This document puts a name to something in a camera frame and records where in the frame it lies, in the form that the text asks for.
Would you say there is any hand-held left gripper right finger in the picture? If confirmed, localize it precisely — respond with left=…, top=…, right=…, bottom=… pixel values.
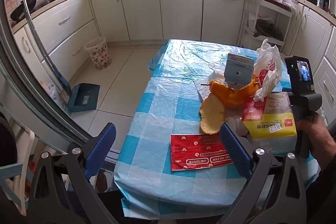
left=219, top=123, right=319, bottom=224

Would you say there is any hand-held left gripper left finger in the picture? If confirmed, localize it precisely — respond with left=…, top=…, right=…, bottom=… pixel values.
left=26, top=122, right=124, bottom=224

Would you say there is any yellow and white box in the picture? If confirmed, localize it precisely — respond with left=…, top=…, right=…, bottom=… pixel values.
left=241, top=93, right=298, bottom=153

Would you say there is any person's right hand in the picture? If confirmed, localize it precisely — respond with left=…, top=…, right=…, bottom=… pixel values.
left=298, top=111, right=336, bottom=170

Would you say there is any red printed packet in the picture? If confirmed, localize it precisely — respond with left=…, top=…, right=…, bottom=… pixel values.
left=170, top=133, right=234, bottom=170

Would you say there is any blue dustpan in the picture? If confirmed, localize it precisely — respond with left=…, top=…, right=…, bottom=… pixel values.
left=68, top=83, right=101, bottom=113

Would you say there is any white red-print plastic bag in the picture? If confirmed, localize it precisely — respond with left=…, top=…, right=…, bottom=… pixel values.
left=253, top=39, right=282, bottom=102

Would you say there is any grey-blue carton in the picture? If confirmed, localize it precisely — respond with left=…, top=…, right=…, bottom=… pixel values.
left=223, top=53, right=255, bottom=89

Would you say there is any blue checkered plastic tablecloth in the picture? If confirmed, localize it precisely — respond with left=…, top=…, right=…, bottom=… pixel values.
left=114, top=39, right=319, bottom=216

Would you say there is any dark lidded pan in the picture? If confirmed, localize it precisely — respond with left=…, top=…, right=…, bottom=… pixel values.
left=253, top=18, right=284, bottom=39

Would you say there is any floral wastebasket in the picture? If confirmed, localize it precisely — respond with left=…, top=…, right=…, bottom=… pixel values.
left=84, top=36, right=112, bottom=70

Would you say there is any white shelf rack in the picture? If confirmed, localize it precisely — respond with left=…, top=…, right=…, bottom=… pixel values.
left=238, top=0, right=293, bottom=54

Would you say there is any dark red tray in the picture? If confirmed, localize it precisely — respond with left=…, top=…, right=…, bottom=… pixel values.
left=264, top=0, right=292, bottom=11

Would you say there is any white stove-side drawer cabinet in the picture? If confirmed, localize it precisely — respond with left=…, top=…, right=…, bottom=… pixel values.
left=13, top=0, right=103, bottom=83

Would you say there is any white corner kitchen cabinet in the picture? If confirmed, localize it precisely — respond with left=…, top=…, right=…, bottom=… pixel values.
left=88, top=0, right=247, bottom=42

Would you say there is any long dustpan handle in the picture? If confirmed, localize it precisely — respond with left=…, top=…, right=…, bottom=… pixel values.
left=19, top=0, right=71, bottom=95

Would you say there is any white cabinet with ornate handles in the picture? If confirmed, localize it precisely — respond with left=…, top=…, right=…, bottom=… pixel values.
left=282, top=0, right=336, bottom=119

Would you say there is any grey door frame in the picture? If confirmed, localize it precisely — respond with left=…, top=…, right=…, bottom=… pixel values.
left=0, top=17, right=92, bottom=143

